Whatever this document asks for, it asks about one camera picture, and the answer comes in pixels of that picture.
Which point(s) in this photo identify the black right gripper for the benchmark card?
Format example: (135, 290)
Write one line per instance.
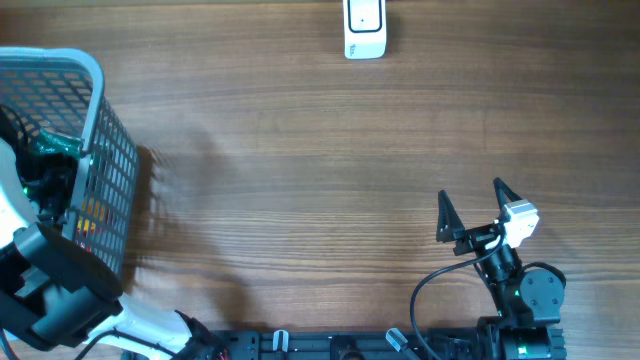
(451, 228)

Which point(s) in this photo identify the green 3M gloves package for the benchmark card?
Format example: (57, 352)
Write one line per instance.
(51, 143)

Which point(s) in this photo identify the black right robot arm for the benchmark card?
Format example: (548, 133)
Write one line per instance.
(527, 297)

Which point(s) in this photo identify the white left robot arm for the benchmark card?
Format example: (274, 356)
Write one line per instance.
(55, 293)

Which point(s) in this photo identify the white barcode scanner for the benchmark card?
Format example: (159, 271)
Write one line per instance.
(365, 29)

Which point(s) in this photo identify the grey plastic mesh basket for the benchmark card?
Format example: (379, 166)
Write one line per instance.
(62, 90)

